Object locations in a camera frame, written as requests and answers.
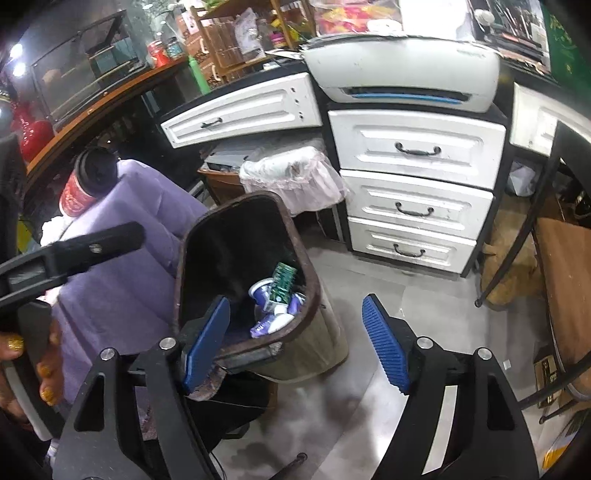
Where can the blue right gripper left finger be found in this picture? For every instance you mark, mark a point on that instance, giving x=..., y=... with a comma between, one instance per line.
x=202, y=338

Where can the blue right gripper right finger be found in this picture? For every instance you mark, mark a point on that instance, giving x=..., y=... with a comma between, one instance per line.
x=388, y=347

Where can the green white small carton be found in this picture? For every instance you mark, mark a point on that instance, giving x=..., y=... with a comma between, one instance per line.
x=282, y=284

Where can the white tissue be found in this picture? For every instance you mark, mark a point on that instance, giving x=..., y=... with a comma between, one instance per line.
x=54, y=229

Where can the brown trash bin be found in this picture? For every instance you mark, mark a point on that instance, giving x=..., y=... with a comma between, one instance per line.
x=232, y=252

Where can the purple floral tablecloth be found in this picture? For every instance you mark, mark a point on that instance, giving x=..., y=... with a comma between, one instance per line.
x=126, y=303

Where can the red paper cup black lid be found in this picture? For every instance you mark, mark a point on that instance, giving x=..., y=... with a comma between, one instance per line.
x=94, y=175

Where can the white drawer cabinet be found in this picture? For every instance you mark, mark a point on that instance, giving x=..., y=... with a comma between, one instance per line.
x=424, y=185

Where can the white bag lined bin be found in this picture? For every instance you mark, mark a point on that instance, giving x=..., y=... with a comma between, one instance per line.
x=303, y=178

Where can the green bottle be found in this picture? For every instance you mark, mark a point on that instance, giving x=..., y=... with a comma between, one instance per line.
x=198, y=76

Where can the red tin can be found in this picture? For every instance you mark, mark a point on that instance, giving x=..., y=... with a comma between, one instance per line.
x=158, y=53

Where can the white curved drawer front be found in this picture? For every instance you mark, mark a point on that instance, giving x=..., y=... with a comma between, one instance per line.
x=279, y=104

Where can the white printer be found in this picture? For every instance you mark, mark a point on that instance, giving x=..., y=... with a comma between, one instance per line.
x=422, y=71

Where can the wooden shelf unit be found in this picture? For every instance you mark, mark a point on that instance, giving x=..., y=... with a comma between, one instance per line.
x=239, y=37

